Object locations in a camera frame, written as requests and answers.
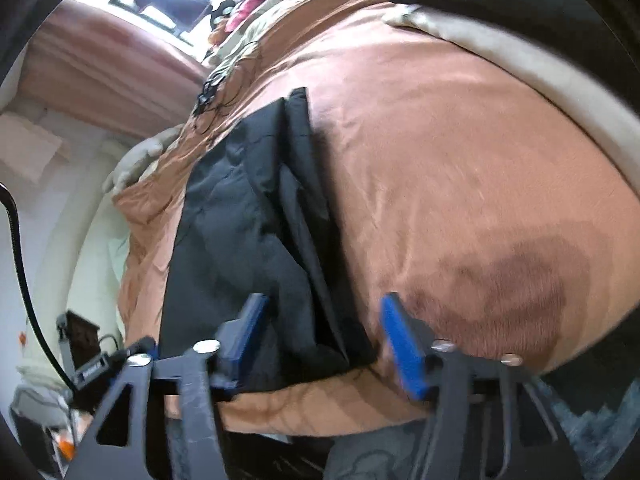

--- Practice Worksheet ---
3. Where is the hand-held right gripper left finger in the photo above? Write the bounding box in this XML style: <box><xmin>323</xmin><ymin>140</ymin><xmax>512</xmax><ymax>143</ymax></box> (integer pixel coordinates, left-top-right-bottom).
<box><xmin>65</xmin><ymin>292</ymin><xmax>273</xmax><ymax>480</ymax></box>

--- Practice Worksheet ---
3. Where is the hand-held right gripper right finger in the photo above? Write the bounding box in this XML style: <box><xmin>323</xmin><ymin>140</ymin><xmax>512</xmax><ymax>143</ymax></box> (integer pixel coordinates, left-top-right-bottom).
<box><xmin>380</xmin><ymin>291</ymin><xmax>586</xmax><ymax>480</ymax></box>

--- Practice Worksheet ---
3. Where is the black jacket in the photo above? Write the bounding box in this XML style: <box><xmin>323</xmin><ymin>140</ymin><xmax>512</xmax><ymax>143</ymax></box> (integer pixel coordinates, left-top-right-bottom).
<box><xmin>159</xmin><ymin>87</ymin><xmax>378</xmax><ymax>396</ymax></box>

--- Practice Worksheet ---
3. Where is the grey patterned sheet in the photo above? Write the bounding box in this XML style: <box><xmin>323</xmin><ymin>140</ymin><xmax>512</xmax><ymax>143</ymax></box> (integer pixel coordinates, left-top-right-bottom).
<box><xmin>165</xmin><ymin>390</ymin><xmax>640</xmax><ymax>480</ymax></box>

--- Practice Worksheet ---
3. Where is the small dark box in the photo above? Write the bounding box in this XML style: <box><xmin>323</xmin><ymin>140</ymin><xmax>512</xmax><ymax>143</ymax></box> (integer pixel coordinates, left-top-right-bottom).
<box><xmin>57</xmin><ymin>310</ymin><xmax>101</xmax><ymax>361</ymax></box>

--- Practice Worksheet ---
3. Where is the brown blanket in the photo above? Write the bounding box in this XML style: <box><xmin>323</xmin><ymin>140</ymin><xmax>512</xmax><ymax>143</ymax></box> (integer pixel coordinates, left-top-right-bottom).
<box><xmin>112</xmin><ymin>0</ymin><xmax>640</xmax><ymax>436</ymax></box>

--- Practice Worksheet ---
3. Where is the beige patterned sheet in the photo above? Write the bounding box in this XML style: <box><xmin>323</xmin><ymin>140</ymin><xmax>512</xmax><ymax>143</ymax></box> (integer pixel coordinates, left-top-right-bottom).
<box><xmin>102</xmin><ymin>0</ymin><xmax>326</xmax><ymax>196</ymax></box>

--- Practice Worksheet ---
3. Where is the pink-brown curtain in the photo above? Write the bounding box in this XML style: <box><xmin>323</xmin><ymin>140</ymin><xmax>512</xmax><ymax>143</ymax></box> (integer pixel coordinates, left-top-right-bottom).
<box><xmin>20</xmin><ymin>0</ymin><xmax>206</xmax><ymax>141</ymax></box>

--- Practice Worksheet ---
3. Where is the beige pillow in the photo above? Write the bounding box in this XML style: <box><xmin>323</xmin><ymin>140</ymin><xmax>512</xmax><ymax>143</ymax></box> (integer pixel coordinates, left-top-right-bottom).
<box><xmin>385</xmin><ymin>5</ymin><xmax>640</xmax><ymax>201</ymax></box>

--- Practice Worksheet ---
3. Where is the thin black cable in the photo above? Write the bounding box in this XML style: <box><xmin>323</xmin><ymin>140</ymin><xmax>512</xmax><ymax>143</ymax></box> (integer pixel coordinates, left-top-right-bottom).
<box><xmin>192</xmin><ymin>40</ymin><xmax>266</xmax><ymax>136</ymax></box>

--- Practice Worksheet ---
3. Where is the thick black cable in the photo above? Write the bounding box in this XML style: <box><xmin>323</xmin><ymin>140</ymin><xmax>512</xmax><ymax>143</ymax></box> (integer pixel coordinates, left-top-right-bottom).
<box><xmin>0</xmin><ymin>182</ymin><xmax>156</xmax><ymax>396</ymax></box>

